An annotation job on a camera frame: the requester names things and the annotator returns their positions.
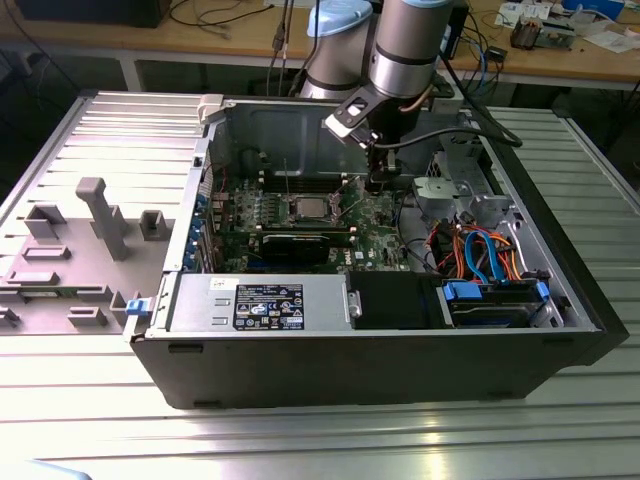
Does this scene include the blue box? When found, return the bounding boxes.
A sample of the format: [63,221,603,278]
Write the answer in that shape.
[562,0,626,14]

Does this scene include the grey metal circuit part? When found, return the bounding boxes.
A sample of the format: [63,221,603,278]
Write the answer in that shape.
[539,14,584,51]

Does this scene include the CPU socket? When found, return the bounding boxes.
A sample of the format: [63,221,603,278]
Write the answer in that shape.
[285,192,347,225]

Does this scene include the black PC case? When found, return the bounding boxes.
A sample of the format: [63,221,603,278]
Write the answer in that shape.
[128,94,630,411]

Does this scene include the wooden desk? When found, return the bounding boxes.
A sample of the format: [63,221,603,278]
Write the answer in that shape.
[0,0,640,94]

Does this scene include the copper heat sink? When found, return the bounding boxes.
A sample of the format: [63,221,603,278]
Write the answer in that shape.
[509,17,539,50]

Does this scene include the silver power supply unit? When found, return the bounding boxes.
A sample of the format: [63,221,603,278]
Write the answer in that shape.
[169,273,351,334]

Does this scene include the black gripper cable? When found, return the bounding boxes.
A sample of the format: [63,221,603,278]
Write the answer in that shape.
[373,54,525,150]

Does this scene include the blue flat wire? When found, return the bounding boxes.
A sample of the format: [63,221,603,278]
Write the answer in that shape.
[462,225,507,287]

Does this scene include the hard disk in blue carrier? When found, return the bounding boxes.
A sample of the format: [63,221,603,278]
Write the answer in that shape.
[442,279,549,329]

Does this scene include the white papers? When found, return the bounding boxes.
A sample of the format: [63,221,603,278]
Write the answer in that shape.
[584,24,640,54]

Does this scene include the silver CPU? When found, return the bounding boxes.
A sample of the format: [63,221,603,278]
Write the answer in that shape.
[294,197,334,220]

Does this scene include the grey parts rack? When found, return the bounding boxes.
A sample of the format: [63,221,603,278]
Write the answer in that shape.
[0,176,176,336]

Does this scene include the green motherboard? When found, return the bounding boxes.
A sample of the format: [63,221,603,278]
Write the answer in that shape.
[212,169,419,274]

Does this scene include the black graphics card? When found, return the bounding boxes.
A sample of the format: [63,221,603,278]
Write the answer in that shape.
[259,230,332,266]

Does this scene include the black plastic shroud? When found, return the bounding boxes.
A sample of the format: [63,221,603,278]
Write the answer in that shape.
[349,272,441,330]

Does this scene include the silver metal disk bay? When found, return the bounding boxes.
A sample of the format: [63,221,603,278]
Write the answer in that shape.
[412,124,521,231]

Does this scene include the black monitor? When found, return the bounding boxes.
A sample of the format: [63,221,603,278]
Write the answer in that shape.
[14,0,166,29]

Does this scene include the orange wire bundle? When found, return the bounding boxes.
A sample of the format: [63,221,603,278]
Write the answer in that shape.
[434,219,524,281]

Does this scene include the metal socket cover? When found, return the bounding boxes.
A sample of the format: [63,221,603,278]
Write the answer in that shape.
[332,174,375,221]

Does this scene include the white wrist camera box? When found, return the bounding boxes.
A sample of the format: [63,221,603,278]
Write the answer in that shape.
[324,89,374,146]

